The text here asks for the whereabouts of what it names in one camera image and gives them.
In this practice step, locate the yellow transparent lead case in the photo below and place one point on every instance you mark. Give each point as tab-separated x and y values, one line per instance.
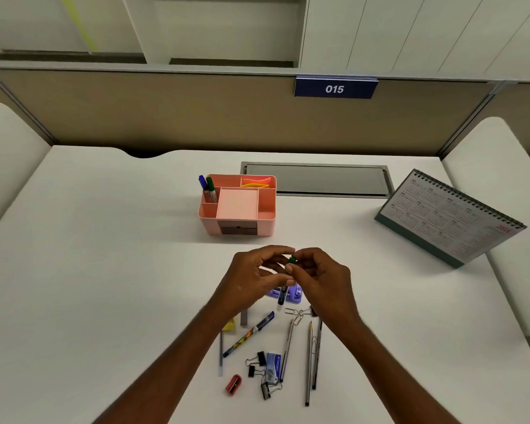
229	325

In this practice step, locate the dark pen colourful print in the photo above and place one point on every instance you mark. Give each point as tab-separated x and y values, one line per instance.
249	334

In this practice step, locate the grey lead case blue cap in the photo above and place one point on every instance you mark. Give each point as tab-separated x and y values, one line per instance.
244	320

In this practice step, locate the white open shelf unit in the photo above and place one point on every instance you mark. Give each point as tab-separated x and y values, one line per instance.
221	30

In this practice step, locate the blue number sign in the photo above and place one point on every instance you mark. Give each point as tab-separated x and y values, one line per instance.
311	88

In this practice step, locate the blue capped white marker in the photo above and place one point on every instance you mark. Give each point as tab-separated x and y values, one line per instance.
202	181

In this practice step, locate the purple gel pen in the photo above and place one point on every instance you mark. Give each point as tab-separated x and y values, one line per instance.
221	353

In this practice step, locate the pink desk organizer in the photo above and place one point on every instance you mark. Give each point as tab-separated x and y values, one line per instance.
237	203

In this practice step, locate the white panelled cabinet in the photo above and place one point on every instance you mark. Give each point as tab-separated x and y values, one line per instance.
424	35

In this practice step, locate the beige partition panel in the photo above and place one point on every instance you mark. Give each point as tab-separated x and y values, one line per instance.
521	110
0	94
181	110

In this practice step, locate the blue staple box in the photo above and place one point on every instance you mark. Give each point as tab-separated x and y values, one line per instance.
272	368

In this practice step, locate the yellow sticky note pad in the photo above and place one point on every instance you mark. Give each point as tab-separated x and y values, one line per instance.
254	186

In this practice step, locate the person's right hand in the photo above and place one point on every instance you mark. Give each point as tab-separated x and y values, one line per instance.
329	291

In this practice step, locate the red pencil sharpener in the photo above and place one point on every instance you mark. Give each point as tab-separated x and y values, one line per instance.
233	385

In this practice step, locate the person's left hand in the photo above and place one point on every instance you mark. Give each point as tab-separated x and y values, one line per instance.
243	282

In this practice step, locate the person's right forearm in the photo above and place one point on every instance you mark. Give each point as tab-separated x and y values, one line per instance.
393	375

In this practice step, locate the white side divider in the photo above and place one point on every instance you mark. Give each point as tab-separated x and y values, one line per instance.
503	194
4	163

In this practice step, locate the black pencil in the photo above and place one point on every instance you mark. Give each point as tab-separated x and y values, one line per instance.
317	353

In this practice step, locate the person's left forearm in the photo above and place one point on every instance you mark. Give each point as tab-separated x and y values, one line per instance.
168	375

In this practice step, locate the purple hole punch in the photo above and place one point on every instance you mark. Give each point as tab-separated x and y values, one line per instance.
295	298

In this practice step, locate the green spiral desk calendar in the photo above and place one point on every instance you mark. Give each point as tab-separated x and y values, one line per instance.
446	220

